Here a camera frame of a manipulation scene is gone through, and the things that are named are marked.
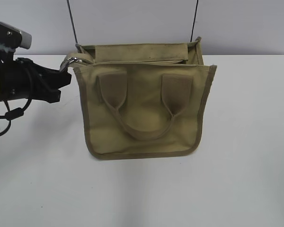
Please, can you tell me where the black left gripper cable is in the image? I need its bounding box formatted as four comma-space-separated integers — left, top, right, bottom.
0, 60, 53, 138

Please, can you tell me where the black cord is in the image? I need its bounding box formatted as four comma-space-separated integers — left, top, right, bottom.
190, 0, 200, 43
66, 0, 84, 53

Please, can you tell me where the left black cord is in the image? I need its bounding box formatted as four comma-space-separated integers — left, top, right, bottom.
66, 0, 84, 53

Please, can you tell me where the yellow canvas bag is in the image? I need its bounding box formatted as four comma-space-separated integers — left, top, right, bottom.
60, 37, 217, 160

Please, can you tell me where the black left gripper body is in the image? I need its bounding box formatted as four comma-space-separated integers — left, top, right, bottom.
0, 44, 42, 102

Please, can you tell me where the right black cord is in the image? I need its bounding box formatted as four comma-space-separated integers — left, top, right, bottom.
190, 0, 200, 43

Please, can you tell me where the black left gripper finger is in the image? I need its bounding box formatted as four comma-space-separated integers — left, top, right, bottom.
34, 64, 71, 88
33, 80, 61, 104

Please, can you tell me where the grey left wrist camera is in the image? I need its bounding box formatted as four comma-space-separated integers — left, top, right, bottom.
0, 21, 32, 50

